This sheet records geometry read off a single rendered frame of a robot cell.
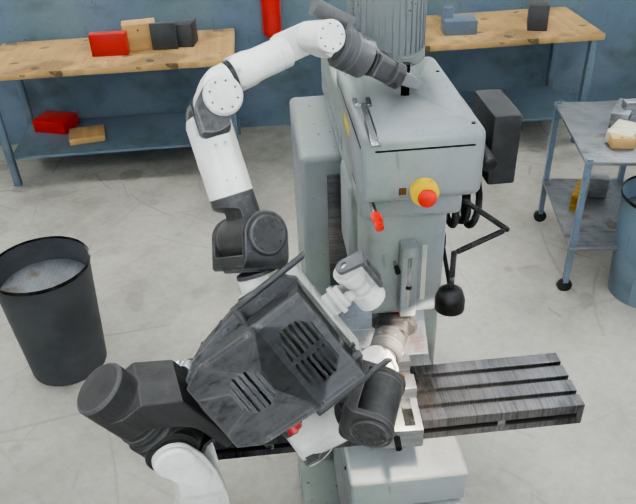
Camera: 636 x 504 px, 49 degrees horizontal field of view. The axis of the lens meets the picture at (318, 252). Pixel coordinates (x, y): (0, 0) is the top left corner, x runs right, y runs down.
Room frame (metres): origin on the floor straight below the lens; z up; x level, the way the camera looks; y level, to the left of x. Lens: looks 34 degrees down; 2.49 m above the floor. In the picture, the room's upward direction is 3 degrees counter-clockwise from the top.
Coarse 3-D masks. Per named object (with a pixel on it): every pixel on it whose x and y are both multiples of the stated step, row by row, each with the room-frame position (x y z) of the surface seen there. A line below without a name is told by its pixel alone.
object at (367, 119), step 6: (354, 102) 1.45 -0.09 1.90; (366, 102) 1.45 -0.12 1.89; (360, 108) 1.41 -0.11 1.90; (366, 108) 1.41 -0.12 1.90; (366, 114) 1.38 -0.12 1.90; (366, 120) 1.35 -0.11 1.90; (372, 120) 1.35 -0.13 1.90; (366, 126) 1.32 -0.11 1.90; (372, 126) 1.32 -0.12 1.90; (372, 132) 1.29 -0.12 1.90; (372, 138) 1.26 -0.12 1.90; (378, 138) 1.26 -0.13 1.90; (372, 144) 1.23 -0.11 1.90; (378, 144) 1.23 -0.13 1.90
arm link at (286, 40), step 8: (280, 32) 1.46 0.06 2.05; (288, 32) 1.46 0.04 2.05; (296, 32) 1.47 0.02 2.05; (272, 40) 1.40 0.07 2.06; (280, 40) 1.39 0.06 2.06; (288, 40) 1.46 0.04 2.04; (296, 40) 1.46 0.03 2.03; (280, 48) 1.38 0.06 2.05; (288, 48) 1.38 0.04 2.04; (296, 48) 1.46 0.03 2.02; (288, 56) 1.38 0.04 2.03; (296, 56) 1.45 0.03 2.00; (304, 56) 1.46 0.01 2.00; (288, 64) 1.38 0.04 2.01
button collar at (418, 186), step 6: (420, 180) 1.28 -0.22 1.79; (426, 180) 1.27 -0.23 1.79; (432, 180) 1.28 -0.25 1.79; (414, 186) 1.27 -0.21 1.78; (420, 186) 1.27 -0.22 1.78; (426, 186) 1.27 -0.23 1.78; (432, 186) 1.27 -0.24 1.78; (414, 192) 1.27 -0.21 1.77; (420, 192) 1.27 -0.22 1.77; (438, 192) 1.27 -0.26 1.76; (414, 198) 1.27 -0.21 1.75
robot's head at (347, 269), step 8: (352, 256) 1.16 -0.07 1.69; (360, 256) 1.15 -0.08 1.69; (336, 264) 1.16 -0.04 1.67; (344, 264) 1.16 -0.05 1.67; (352, 264) 1.14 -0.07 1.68; (360, 264) 1.13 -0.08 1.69; (368, 264) 1.16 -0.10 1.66; (336, 272) 1.15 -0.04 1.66; (344, 272) 1.13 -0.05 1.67; (352, 272) 1.13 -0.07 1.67; (368, 272) 1.13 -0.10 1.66; (376, 272) 1.16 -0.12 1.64; (336, 280) 1.13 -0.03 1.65; (344, 280) 1.12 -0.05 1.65; (376, 280) 1.14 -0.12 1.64
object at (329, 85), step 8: (328, 64) 2.13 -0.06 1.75; (328, 72) 2.13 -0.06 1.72; (328, 80) 2.13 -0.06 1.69; (328, 88) 2.14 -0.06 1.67; (336, 88) 1.93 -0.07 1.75; (328, 96) 2.12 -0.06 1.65; (336, 96) 1.92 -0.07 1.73; (328, 104) 2.13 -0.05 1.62; (336, 104) 1.92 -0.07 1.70; (336, 112) 1.93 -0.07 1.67; (336, 120) 1.92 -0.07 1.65; (336, 128) 1.91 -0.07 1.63; (336, 136) 1.94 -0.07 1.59
